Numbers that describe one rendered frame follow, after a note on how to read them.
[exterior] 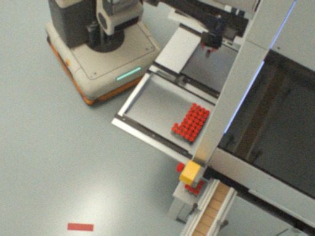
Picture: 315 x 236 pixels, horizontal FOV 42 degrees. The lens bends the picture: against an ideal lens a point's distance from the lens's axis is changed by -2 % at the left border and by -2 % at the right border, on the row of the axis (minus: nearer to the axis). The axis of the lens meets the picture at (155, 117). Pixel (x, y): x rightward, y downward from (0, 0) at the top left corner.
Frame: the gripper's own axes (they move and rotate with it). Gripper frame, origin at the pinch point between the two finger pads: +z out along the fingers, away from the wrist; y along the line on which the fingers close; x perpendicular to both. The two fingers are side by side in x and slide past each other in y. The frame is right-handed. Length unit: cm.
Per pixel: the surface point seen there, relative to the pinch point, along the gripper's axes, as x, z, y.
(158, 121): -41.7, 6.6, -14.7
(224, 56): 2.7, 5.5, 9.7
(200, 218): -82, 1, 11
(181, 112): -33.9, 6.2, -5.3
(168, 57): -5.4, 6.9, -17.7
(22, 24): 57, 99, -134
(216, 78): -11.2, 5.6, 7.6
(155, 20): 90, 95, -34
